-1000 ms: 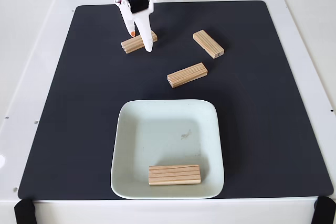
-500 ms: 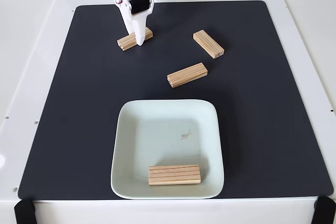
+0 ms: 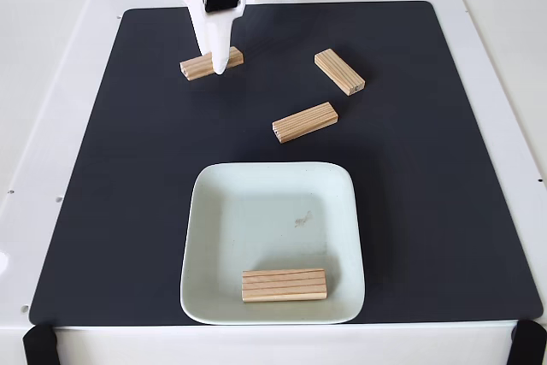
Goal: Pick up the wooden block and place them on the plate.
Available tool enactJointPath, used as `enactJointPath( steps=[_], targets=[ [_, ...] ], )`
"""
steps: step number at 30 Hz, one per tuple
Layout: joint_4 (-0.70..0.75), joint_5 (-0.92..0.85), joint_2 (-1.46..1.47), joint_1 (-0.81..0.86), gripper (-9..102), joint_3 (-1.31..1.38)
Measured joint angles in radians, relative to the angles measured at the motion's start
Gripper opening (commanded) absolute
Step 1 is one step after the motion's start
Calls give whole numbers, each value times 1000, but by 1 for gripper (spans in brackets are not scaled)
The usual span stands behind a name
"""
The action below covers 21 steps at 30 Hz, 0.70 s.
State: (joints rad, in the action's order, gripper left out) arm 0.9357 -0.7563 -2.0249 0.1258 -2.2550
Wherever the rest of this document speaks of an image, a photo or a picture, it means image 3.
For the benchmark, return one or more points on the black table mat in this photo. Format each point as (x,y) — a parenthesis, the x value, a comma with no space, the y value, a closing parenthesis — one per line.
(128,168)

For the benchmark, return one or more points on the pale green square plate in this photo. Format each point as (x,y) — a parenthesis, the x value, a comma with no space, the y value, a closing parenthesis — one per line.
(239,219)

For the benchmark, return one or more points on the grooved wooden block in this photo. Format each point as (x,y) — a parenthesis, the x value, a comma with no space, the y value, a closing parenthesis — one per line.
(284,286)
(196,68)
(339,72)
(305,122)

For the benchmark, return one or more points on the black corner bracket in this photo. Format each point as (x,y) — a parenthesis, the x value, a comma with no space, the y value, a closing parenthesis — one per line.
(40,345)
(530,343)

